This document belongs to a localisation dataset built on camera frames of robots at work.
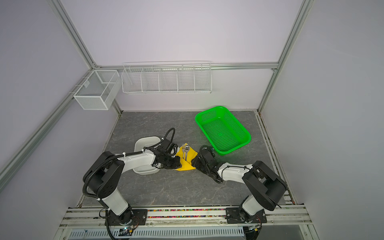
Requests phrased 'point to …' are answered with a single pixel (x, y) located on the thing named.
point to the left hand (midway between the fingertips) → (181, 167)
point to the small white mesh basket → (99, 90)
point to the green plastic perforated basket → (224, 132)
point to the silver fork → (183, 149)
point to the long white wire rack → (191, 77)
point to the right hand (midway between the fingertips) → (193, 163)
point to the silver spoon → (186, 148)
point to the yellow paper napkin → (187, 165)
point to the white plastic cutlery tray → (140, 143)
